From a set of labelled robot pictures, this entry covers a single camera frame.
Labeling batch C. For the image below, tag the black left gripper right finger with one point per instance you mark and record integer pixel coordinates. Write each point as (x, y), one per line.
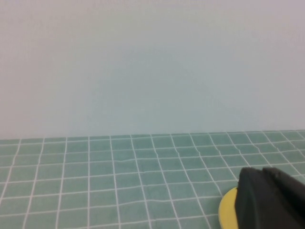
(288, 205)

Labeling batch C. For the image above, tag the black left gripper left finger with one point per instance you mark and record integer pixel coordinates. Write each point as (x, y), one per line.
(252, 202)

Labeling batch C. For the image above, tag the yellow round plate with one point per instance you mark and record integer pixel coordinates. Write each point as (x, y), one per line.
(227, 210)

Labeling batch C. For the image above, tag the green checkered tablecloth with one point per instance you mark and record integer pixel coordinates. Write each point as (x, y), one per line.
(95, 190)

